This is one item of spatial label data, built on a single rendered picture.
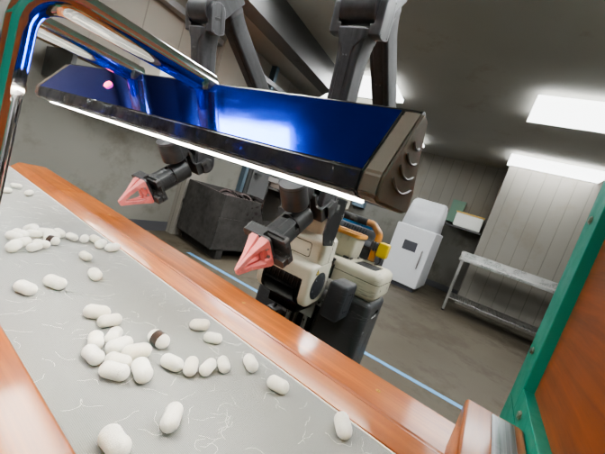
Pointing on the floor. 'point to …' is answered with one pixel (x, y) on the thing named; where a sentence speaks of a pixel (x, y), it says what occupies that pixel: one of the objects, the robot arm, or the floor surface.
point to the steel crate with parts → (218, 217)
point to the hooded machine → (416, 244)
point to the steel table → (504, 276)
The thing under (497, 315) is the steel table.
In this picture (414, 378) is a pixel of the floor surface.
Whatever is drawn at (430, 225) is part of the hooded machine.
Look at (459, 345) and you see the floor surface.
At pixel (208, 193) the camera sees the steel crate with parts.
